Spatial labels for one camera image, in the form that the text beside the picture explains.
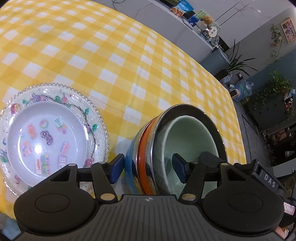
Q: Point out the blue snack bag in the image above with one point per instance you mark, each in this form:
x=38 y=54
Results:
x=185 y=5

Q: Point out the orange snack bag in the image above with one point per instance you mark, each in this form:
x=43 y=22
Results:
x=177 y=11

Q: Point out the blue grey cloth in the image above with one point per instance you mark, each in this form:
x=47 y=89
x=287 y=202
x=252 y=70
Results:
x=9 y=229

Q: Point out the hanging vine plant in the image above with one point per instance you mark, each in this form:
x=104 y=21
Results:
x=276 y=38

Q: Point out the yellow checked tablecloth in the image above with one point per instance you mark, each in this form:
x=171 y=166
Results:
x=138 y=58

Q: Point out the blue steel bowl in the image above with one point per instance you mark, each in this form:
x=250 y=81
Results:
x=131 y=166

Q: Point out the pink white device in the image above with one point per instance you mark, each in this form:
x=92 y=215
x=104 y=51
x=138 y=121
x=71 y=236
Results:
x=235 y=93

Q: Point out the white floral plate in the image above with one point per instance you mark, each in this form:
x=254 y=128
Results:
x=76 y=105

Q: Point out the small white sticker plate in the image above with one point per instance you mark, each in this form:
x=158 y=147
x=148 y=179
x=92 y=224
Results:
x=46 y=143

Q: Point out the long white cabinet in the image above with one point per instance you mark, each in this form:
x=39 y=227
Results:
x=161 y=23

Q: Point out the clear glass beaded plate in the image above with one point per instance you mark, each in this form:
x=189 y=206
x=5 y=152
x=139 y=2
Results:
x=103 y=134

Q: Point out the long-leaf potted plant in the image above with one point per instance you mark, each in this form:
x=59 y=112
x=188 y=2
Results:
x=233 y=64

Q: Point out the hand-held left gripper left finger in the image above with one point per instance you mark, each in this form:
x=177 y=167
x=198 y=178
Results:
x=116 y=168

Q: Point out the blue white ceramic vase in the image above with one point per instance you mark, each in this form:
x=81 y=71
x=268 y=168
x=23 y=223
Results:
x=215 y=41

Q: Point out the leafy green potted plant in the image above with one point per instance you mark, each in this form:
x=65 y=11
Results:
x=277 y=85

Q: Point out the wooden framed picture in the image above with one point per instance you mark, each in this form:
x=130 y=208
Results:
x=289 y=30

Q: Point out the green ceramic bowl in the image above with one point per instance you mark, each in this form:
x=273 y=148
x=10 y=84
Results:
x=194 y=139

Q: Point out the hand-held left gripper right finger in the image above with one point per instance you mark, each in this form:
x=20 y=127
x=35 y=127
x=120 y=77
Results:
x=179 y=166

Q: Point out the blue water bottle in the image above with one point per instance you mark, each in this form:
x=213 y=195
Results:
x=246 y=89

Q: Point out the dark cabinet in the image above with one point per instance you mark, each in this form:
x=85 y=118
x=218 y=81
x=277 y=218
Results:
x=268 y=111

